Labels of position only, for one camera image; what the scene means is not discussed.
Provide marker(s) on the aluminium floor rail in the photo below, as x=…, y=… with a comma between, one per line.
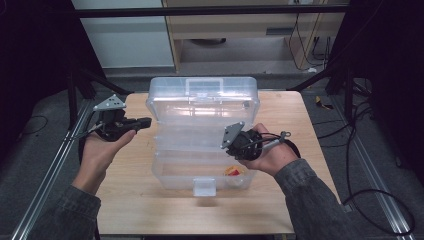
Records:
x=373, y=173
x=50, y=176

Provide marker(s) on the black metal stand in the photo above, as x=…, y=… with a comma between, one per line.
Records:
x=71, y=96
x=348, y=96

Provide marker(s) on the person's left hand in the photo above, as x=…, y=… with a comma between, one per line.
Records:
x=96, y=160

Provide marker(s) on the dark curtain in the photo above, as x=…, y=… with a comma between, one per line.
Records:
x=33, y=50
x=393, y=66

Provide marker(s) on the small orange red packet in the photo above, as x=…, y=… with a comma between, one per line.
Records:
x=234, y=171

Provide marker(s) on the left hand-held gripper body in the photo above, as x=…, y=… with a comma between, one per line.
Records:
x=111, y=126

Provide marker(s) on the black horizontal bar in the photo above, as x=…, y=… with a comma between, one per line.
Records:
x=200, y=11

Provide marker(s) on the person's right hand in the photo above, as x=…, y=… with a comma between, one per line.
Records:
x=276, y=158

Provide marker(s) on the clear plastic storage box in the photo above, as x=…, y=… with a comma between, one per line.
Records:
x=200, y=106

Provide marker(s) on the grey tape piece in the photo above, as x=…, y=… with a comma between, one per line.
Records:
x=348, y=208

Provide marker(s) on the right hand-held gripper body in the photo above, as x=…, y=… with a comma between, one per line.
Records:
x=245, y=145

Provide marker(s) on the white cabinet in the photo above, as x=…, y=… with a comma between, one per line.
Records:
x=126, y=43

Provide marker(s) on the yellow black tape strip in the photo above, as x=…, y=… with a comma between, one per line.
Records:
x=321, y=103

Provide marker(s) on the light wooden cabinet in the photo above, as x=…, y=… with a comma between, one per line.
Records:
x=233, y=25

